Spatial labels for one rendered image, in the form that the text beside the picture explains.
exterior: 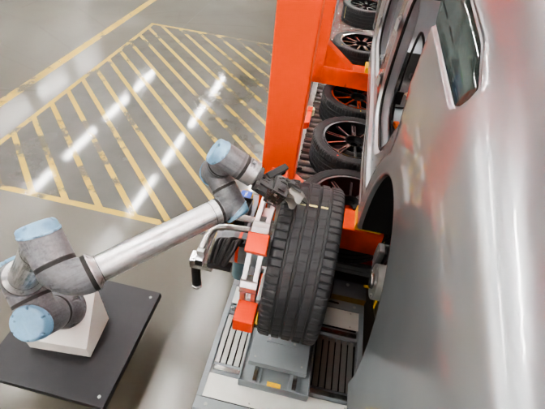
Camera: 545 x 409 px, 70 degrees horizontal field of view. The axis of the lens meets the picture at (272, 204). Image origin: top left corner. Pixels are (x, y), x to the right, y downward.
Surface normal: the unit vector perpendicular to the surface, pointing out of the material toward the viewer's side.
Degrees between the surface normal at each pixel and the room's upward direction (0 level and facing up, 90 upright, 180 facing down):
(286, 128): 90
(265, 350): 0
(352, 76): 90
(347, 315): 0
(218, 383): 0
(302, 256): 36
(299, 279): 51
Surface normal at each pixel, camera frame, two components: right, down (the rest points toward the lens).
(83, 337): -0.03, 0.00
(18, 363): 0.09, -0.72
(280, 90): -0.20, 0.67
